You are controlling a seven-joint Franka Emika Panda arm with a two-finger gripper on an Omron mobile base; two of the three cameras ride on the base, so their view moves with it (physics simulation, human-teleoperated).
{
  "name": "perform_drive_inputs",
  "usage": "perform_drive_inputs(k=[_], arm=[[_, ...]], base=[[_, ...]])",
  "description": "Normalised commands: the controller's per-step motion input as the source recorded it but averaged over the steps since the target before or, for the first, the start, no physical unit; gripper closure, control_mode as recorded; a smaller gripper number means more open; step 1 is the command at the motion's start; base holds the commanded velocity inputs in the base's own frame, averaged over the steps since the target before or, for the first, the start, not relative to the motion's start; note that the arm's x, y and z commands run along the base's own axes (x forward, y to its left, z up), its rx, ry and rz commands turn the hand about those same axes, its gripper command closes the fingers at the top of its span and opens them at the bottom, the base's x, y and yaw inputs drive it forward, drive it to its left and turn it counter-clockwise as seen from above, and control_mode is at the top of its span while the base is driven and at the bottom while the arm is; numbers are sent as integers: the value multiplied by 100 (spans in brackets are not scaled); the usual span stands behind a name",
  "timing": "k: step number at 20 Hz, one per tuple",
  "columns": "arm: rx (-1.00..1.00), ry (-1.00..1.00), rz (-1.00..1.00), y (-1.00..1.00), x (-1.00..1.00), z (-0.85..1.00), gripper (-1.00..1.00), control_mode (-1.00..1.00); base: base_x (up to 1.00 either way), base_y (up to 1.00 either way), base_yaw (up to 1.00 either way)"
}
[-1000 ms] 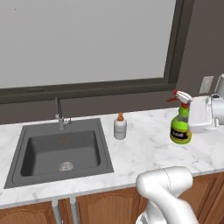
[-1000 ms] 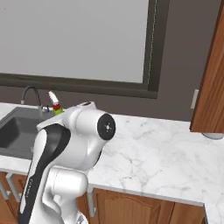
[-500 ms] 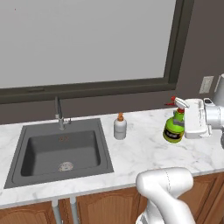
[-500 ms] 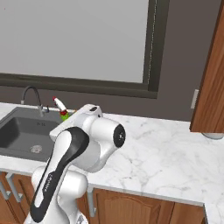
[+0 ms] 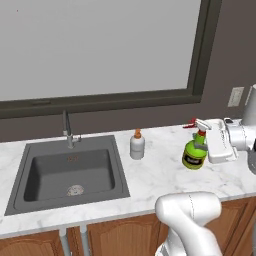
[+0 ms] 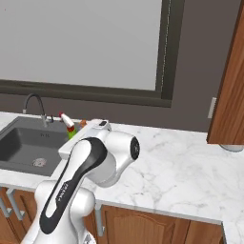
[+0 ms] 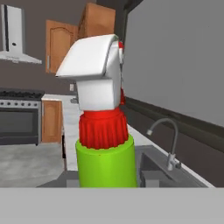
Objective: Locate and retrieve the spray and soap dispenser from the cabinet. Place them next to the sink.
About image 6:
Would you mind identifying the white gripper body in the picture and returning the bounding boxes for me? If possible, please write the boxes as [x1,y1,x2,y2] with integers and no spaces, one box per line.
[57,120,97,161]

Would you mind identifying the green spray bottle red nozzle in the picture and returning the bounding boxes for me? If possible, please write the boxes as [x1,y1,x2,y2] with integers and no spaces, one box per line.
[58,111,78,140]

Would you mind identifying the dark grey sink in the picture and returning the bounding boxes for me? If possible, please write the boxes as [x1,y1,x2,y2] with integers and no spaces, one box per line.
[0,115,86,177]

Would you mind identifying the black curved tap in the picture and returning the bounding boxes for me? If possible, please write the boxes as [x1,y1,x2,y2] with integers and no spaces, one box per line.
[22,92,54,129]

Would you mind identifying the wooden cupboard door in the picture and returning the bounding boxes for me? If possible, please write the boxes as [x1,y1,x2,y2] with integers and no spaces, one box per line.
[10,189,39,244]
[184,219,224,244]
[0,186,19,244]
[83,204,192,244]

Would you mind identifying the dark framed window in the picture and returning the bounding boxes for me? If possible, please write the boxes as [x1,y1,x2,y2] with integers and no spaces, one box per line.
[0,0,186,109]

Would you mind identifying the white round object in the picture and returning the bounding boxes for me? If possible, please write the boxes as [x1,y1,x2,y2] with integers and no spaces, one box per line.
[218,144,244,153]

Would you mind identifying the grey cupboard handle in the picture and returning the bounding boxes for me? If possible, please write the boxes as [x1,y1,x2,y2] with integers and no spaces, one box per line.
[6,188,27,221]
[0,195,13,219]
[94,203,106,238]

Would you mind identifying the white wall socket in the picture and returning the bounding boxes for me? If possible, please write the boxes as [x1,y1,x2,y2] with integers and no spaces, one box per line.
[207,96,218,119]

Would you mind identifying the wooden wall cabinet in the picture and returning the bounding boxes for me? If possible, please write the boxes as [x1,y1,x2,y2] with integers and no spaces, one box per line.
[206,0,244,146]

